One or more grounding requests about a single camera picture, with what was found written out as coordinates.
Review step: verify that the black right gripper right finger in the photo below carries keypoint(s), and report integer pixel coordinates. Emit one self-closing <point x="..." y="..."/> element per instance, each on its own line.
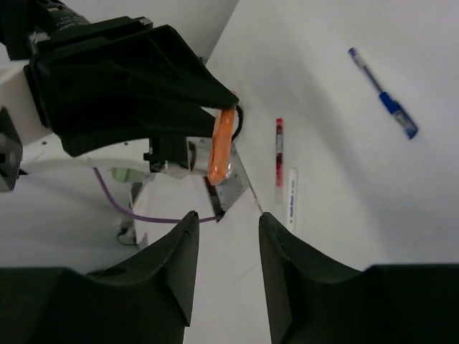
<point x="312" y="298"/>

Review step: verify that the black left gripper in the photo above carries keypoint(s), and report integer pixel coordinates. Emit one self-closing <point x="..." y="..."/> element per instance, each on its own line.
<point x="94" y="85"/>

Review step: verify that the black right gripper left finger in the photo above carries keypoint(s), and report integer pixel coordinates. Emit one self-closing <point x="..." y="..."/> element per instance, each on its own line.
<point x="148" y="298"/>

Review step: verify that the orange eraser case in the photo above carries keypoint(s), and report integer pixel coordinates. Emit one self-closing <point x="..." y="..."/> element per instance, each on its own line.
<point x="219" y="159"/>

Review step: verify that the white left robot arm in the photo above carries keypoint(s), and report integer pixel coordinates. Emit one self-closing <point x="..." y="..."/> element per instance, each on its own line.
<point x="27" y="148"/>

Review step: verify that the white marker pen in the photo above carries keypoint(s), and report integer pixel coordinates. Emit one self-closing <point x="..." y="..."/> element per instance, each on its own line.
<point x="292" y="198"/>

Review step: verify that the red gel pen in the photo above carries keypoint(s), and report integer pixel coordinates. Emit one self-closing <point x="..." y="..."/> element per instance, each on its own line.
<point x="279" y="161"/>

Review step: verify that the blue ballpoint pen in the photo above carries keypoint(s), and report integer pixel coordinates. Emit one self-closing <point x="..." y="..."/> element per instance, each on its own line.
<point x="396" y="111"/>

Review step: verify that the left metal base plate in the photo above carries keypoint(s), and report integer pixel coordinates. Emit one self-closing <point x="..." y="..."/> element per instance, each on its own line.
<point x="224" y="195"/>

